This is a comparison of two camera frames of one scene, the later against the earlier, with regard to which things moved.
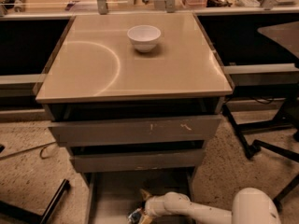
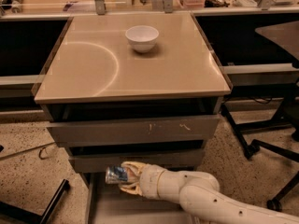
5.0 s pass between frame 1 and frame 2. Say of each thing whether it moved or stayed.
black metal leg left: stayed
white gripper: moved
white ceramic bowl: stayed
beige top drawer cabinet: stayed
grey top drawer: stayed
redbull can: moved
